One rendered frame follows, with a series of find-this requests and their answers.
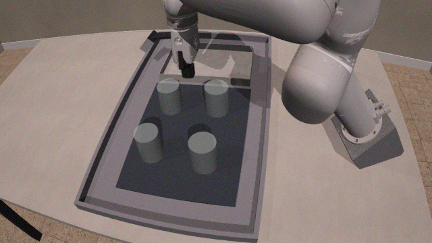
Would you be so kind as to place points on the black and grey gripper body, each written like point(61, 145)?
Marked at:
point(185, 40)

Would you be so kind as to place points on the clear glass jar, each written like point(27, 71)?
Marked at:
point(169, 96)
point(148, 141)
point(217, 98)
point(203, 152)

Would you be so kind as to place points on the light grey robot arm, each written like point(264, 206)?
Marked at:
point(320, 80)

